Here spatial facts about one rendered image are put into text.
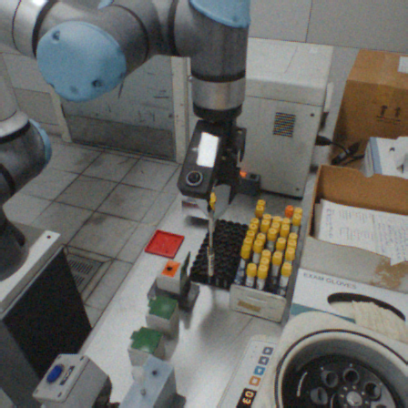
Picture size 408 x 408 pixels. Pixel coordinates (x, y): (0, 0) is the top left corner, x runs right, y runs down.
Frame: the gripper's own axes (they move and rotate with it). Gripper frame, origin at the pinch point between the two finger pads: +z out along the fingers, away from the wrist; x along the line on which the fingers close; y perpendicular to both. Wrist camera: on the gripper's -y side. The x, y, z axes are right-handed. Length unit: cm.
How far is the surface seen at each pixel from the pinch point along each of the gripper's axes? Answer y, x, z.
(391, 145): 56, -36, 12
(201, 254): 4.0, 3.2, 15.0
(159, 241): 6.7, 14.0, 17.3
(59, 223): 79, 116, 105
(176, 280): -7.6, 4.1, 10.3
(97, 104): 160, 130, 69
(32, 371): -21, 35, 39
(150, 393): -28.2, -0.4, 7.6
